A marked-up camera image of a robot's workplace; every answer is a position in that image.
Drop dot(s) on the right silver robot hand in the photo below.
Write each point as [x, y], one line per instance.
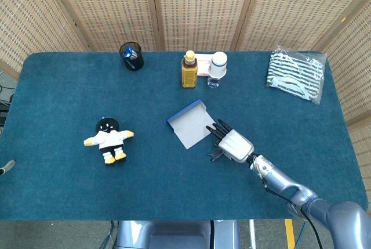
[234, 144]

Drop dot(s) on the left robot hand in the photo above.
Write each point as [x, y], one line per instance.
[8, 166]

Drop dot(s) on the blue grey small box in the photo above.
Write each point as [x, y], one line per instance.
[191, 124]

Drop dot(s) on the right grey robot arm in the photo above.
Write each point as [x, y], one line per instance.
[278, 176]

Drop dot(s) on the clear water bottle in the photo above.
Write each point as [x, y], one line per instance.
[214, 82]

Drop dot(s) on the teal felt table cover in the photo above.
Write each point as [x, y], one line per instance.
[72, 188]

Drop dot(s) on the white paper cup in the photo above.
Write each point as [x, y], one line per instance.
[218, 64]

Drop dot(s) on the yellow-capped tea bottle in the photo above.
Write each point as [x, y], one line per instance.
[189, 75]

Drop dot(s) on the pink tissue pack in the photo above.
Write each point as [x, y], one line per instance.
[203, 64]

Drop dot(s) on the striped cloth in plastic bag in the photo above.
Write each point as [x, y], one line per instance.
[292, 75]

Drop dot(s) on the white table leg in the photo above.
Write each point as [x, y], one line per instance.
[252, 234]

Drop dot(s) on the black and white plush doll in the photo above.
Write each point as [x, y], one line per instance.
[108, 138]

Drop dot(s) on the grey robot torso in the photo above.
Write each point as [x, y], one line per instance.
[174, 234]

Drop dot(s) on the black mesh pen holder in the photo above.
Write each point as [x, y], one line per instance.
[136, 63]

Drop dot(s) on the blue snack packet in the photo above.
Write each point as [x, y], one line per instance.
[128, 52]

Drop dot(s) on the woven wicker folding screen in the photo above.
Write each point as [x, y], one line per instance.
[203, 5]

